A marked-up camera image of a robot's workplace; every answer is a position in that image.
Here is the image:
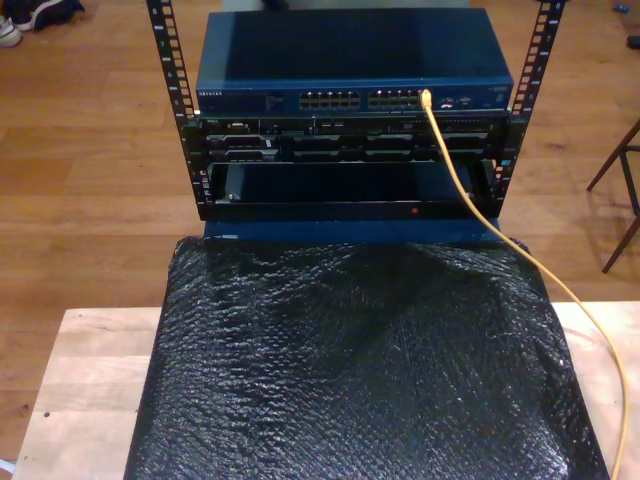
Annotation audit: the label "yellow network cable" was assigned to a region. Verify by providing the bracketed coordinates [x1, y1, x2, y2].
[417, 87, 630, 480]

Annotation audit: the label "blue network switch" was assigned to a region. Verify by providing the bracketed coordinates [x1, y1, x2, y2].
[194, 8, 515, 117]

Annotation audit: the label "wooden stand legs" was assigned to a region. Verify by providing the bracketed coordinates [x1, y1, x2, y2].
[587, 117, 640, 274]

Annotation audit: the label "black rack server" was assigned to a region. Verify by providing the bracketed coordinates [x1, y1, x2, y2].
[182, 113, 521, 166]

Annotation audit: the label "black perforated rack rail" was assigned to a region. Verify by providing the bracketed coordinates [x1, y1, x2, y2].
[144, 0, 201, 121]
[508, 0, 569, 121]

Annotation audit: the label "black mesh mat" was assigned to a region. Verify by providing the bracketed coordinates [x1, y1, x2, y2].
[123, 238, 609, 480]

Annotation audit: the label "dark blue rack unit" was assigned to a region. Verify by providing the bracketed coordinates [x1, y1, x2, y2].
[203, 219, 504, 246]

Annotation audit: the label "dark sneaker white sole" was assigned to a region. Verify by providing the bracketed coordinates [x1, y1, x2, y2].
[14, 0, 84, 32]

